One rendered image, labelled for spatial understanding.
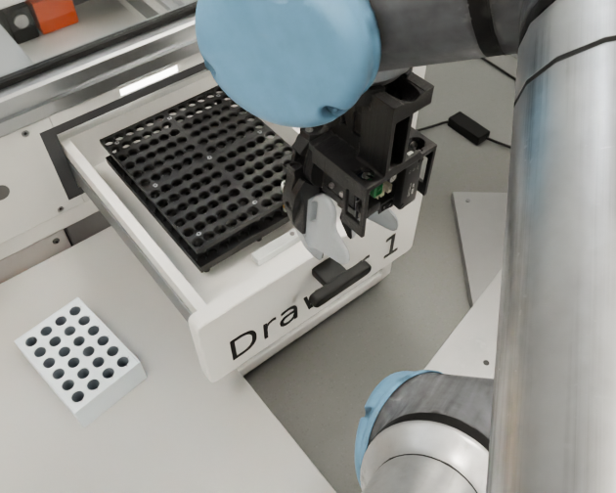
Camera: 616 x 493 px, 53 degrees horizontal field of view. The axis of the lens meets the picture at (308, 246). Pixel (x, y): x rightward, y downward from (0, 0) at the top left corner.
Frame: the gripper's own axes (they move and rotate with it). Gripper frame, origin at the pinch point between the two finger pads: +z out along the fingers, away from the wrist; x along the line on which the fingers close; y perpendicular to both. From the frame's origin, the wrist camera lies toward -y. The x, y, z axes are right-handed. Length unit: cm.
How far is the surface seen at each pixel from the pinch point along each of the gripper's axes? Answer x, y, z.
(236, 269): -4.4, -10.8, 12.9
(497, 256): 84, -20, 93
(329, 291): -1.8, 2.2, 5.3
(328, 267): 0.0, -0.1, 5.4
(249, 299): -8.7, -1.3, 4.3
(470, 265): 76, -23, 93
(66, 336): -23.3, -17.9, 16.8
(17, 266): -23.3, -36.8, 22.8
